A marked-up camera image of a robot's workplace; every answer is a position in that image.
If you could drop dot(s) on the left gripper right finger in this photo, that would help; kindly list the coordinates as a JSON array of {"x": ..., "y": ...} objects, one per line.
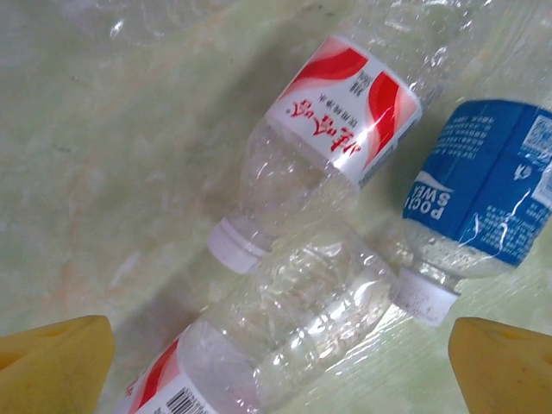
[{"x": 504, "y": 371}]

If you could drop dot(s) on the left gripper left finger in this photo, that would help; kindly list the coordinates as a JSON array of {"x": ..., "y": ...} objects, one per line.
[{"x": 52, "y": 371}]

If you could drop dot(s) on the blue label Pocari Sweat bottle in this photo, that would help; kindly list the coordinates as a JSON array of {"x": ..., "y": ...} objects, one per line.
[{"x": 474, "y": 172}]

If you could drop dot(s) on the clear bottle red white label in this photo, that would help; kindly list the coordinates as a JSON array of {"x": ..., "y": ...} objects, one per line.
[
  {"x": 345, "y": 112},
  {"x": 267, "y": 336}
]

